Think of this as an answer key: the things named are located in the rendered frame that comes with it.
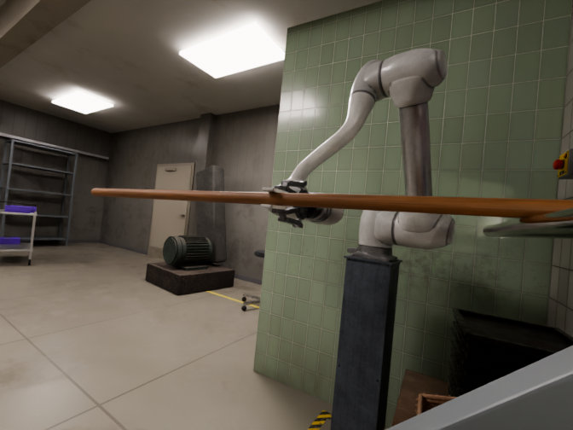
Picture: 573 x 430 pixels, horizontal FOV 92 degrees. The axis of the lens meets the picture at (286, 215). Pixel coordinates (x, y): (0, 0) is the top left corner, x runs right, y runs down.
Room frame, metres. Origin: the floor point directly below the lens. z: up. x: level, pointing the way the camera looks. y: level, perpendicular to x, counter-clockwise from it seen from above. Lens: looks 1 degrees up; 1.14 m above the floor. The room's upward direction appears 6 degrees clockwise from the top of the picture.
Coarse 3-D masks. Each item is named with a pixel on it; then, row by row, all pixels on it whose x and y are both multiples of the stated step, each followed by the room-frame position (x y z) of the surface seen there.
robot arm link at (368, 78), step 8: (368, 64) 1.05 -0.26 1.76; (376, 64) 1.00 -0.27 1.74; (360, 72) 1.05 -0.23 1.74; (368, 72) 1.01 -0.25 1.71; (376, 72) 0.99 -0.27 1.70; (360, 80) 1.03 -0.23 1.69; (368, 80) 1.00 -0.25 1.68; (376, 80) 0.99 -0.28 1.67; (352, 88) 1.05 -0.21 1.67; (360, 88) 1.02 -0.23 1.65; (368, 88) 1.01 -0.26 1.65; (376, 88) 1.01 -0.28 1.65; (376, 96) 1.03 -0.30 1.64; (384, 96) 1.03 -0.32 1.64
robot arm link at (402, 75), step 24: (384, 72) 0.97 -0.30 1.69; (408, 72) 0.91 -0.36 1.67; (432, 72) 0.88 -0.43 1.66; (408, 96) 0.95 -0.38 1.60; (408, 120) 0.99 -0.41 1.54; (408, 144) 1.02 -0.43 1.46; (408, 168) 1.06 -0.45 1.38; (408, 192) 1.10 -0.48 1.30; (408, 216) 1.11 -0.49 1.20; (432, 216) 1.07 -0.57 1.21; (408, 240) 1.15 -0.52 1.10; (432, 240) 1.08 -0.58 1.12
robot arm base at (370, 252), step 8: (352, 248) 1.35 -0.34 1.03; (360, 248) 1.29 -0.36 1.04; (368, 248) 1.25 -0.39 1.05; (376, 248) 1.23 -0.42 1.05; (384, 248) 1.23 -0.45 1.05; (352, 256) 1.27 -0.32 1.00; (360, 256) 1.26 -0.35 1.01; (368, 256) 1.24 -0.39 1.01; (376, 256) 1.22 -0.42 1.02; (384, 256) 1.22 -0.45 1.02; (392, 256) 1.28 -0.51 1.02
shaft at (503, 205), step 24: (96, 192) 1.00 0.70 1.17; (120, 192) 0.93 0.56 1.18; (144, 192) 0.86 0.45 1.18; (168, 192) 0.81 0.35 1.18; (192, 192) 0.76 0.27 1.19; (216, 192) 0.72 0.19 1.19; (240, 192) 0.68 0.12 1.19; (264, 192) 0.65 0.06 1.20; (504, 216) 0.43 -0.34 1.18; (528, 216) 0.41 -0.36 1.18
